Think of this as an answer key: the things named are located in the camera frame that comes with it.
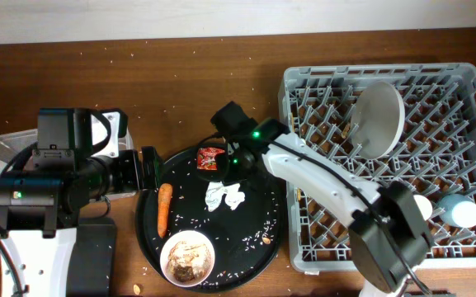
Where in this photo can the black rectangular bin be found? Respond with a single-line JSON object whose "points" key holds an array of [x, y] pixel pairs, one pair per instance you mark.
{"points": [[92, 261]]}

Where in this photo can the white cup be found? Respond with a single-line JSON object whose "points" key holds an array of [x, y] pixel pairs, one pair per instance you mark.
{"points": [[424, 205]]}

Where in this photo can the grey round plate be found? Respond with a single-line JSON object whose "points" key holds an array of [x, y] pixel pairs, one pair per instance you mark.
{"points": [[379, 118]]}

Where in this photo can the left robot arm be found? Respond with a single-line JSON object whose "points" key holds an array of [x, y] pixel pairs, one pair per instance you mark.
{"points": [[46, 247]]}

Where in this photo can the orange carrot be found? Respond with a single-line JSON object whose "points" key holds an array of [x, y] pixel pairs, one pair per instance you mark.
{"points": [[164, 201]]}

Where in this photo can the red snack wrapper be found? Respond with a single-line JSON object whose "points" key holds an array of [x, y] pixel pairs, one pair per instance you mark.
{"points": [[206, 158]]}

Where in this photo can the clear plastic bin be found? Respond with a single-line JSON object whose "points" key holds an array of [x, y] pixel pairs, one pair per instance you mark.
{"points": [[11, 144]]}

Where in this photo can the white bowl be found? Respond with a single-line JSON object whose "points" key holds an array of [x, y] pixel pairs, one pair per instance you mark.
{"points": [[187, 258]]}

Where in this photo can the peanut on table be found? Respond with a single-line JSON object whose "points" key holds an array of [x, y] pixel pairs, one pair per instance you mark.
{"points": [[137, 290]]}

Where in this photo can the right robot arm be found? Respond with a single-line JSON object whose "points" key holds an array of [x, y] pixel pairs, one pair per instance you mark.
{"points": [[388, 236]]}

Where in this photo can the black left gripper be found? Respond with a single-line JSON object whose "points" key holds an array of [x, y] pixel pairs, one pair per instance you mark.
{"points": [[131, 180]]}

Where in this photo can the grey plastic dishwasher rack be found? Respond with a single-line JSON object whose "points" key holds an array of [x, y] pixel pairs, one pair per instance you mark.
{"points": [[435, 155]]}

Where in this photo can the light blue cup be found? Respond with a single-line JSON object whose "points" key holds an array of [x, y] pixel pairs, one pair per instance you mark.
{"points": [[459, 211]]}

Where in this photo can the white tissue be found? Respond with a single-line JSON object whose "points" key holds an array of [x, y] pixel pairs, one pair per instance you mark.
{"points": [[217, 193]]}

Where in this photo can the round black tray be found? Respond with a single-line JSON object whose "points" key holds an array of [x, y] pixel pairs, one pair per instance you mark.
{"points": [[245, 240]]}

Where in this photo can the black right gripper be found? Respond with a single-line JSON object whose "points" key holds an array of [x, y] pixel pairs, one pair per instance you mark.
{"points": [[226, 174]]}

